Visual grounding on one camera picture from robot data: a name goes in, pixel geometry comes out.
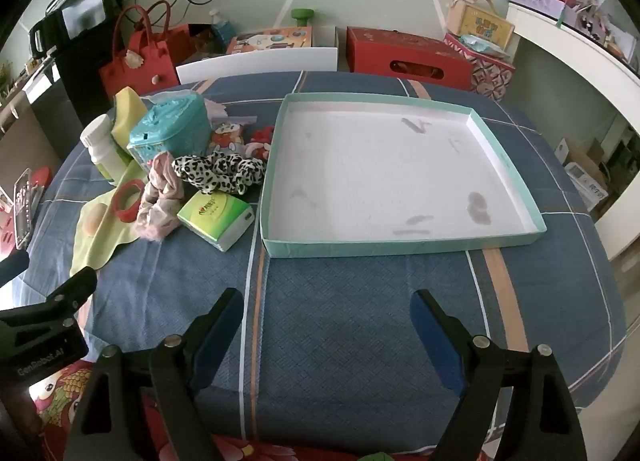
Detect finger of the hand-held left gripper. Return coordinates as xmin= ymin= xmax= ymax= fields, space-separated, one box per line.
xmin=0 ymin=250 xmax=29 ymax=288
xmin=0 ymin=266 xmax=99 ymax=339

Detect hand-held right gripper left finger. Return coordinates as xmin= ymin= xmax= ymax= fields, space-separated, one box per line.
xmin=64 ymin=287 xmax=246 ymax=461

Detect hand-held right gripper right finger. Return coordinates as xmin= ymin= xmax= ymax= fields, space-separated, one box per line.
xmin=409 ymin=289 xmax=588 ymax=461

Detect yellow-green cloth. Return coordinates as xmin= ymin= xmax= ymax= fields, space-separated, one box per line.
xmin=70 ymin=156 xmax=151 ymax=278

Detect beige round puff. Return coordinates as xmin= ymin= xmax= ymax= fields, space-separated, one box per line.
xmin=82 ymin=204 xmax=109 ymax=238

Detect red tape roll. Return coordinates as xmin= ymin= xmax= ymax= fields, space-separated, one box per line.
xmin=111 ymin=179 xmax=147 ymax=223

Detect green tissue pack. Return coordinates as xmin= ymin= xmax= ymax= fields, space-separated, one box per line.
xmin=176 ymin=190 xmax=256 ymax=253

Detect pink scrunchie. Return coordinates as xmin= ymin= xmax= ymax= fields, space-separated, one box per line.
xmin=134 ymin=151 xmax=187 ymax=243

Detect shallow teal cardboard tray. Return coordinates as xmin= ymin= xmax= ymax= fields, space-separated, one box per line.
xmin=259 ymin=91 xmax=547 ymax=259

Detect leopard print scrunchie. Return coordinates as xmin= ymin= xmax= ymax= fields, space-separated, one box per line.
xmin=171 ymin=151 xmax=267 ymax=196

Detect yellow sponge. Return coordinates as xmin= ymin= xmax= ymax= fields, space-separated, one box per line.
xmin=111 ymin=86 xmax=151 ymax=152

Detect red plush toy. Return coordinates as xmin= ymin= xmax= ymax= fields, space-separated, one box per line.
xmin=244 ymin=126 xmax=277 ymax=162

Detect clear plastic box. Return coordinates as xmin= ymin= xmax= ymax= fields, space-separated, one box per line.
xmin=10 ymin=168 xmax=35 ymax=249

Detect white bottle green label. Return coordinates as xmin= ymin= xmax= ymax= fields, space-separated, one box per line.
xmin=80 ymin=114 xmax=132 ymax=187

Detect wooden counter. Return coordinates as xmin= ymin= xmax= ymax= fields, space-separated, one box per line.
xmin=0 ymin=56 xmax=66 ymax=182

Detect black cabinet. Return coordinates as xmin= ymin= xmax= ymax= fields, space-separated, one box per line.
xmin=50 ymin=21 xmax=131 ymax=127

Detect cartoon print snack packet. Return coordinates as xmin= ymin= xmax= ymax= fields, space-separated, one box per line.
xmin=209 ymin=116 xmax=258 ymax=157

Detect cardboard boxes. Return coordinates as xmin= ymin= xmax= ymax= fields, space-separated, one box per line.
xmin=554 ymin=136 xmax=608 ymax=212

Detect black kettle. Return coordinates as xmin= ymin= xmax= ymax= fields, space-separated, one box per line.
xmin=29 ymin=16 xmax=61 ymax=59

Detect red felt tote bag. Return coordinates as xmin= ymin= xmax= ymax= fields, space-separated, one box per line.
xmin=98 ymin=0 xmax=178 ymax=102

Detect black monitor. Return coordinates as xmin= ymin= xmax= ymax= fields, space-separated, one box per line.
xmin=45 ymin=0 xmax=113 ymax=42

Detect red patterned gift box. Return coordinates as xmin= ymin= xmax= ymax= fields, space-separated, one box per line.
xmin=444 ymin=32 xmax=517 ymax=103

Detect white chair back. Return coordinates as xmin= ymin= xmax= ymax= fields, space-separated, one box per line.
xmin=176 ymin=46 xmax=340 ymax=88

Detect red cardboard box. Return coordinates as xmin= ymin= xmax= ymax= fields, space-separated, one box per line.
xmin=346 ymin=26 xmax=475 ymax=91

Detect light blue packet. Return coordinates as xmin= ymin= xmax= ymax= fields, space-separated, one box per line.
xmin=459 ymin=34 xmax=501 ymax=54

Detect orange toy box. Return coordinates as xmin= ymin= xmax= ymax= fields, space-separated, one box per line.
xmin=226 ymin=25 xmax=315 ymax=56

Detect blue pump bottle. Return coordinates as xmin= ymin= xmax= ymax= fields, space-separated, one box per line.
xmin=209 ymin=8 xmax=237 ymax=49

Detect white shelf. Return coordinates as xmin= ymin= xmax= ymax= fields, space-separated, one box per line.
xmin=505 ymin=1 xmax=640 ymax=262

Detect beige gift bag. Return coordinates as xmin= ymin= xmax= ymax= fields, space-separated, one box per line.
xmin=446 ymin=0 xmax=516 ymax=49

